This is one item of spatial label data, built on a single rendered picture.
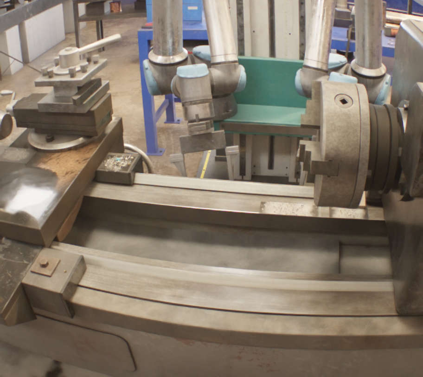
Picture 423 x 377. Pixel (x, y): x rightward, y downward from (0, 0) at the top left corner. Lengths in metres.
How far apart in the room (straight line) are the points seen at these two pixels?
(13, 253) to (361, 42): 1.33
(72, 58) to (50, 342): 0.78
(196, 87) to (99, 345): 0.77
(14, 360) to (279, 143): 1.52
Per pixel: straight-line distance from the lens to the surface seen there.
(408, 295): 0.87
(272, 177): 2.22
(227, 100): 1.83
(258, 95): 1.95
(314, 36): 1.49
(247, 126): 1.84
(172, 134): 3.31
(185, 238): 1.24
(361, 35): 1.65
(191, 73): 1.34
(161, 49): 1.70
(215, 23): 1.50
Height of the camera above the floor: 1.52
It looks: 31 degrees down
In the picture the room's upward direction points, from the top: 3 degrees counter-clockwise
